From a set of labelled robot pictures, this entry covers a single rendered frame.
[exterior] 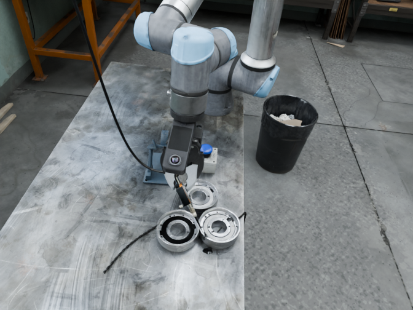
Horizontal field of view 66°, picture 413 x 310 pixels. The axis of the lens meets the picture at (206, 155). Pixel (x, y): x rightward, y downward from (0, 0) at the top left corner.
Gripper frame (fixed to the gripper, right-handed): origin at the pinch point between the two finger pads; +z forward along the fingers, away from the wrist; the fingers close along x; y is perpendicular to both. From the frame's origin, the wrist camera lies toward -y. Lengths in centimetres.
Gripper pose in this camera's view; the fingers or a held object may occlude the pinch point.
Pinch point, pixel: (180, 187)
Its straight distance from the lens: 76.2
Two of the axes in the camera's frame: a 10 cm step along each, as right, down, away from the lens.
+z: -1.1, 8.1, 5.8
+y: 0.9, -5.7, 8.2
